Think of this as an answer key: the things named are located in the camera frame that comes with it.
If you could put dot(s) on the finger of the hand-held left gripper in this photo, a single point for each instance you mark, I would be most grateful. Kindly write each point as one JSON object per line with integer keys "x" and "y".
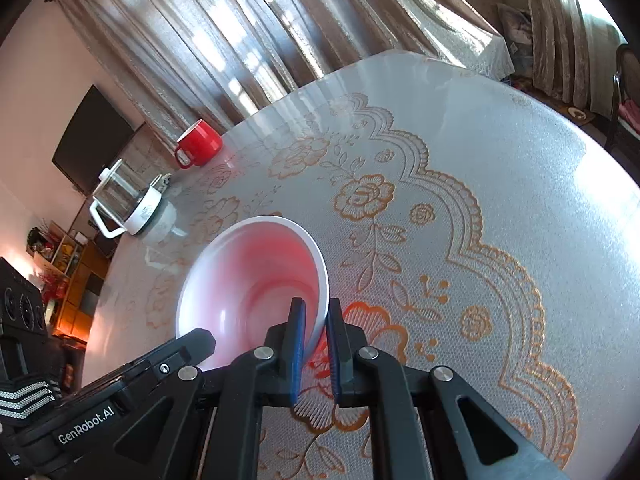
{"x": 165, "y": 357}

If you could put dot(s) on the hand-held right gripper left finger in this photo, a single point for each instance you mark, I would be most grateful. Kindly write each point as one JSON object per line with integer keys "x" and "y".
{"x": 299, "y": 350}

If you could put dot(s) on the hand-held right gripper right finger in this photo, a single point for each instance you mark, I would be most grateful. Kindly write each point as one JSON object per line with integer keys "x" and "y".
{"x": 335, "y": 355}

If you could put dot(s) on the red plastic bowl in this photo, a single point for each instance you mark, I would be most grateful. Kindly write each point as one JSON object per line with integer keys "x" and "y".
{"x": 240, "y": 280}

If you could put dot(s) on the wooden cabinet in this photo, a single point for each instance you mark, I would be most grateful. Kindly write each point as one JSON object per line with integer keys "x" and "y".
{"x": 75, "y": 280}

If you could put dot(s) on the glass kettle with white base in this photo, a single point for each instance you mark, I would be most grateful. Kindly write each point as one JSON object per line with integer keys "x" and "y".
{"x": 125, "y": 195}

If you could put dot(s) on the gold floral lace table mat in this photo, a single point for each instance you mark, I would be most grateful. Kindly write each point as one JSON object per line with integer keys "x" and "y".
{"x": 450, "y": 220}

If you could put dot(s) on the red mug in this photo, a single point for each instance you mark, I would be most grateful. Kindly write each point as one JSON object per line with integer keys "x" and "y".
{"x": 202, "y": 145}

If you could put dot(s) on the wide beige curtain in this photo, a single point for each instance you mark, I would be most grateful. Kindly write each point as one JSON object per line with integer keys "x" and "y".
{"x": 250, "y": 35}

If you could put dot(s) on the small patterned floor mat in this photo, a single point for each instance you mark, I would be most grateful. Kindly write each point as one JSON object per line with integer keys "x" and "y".
{"x": 580, "y": 113}

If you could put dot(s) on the fabric pile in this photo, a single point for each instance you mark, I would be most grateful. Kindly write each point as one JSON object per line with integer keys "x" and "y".
{"x": 515, "y": 35}

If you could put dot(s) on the dark round-backed chair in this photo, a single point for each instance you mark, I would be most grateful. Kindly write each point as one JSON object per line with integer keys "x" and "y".
{"x": 617, "y": 80}

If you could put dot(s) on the narrow beige curtain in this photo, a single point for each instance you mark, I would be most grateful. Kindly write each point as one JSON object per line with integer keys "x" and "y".
{"x": 555, "y": 20}

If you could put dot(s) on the black wall television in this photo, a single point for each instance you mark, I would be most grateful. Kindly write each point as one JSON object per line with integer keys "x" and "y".
{"x": 90, "y": 145}

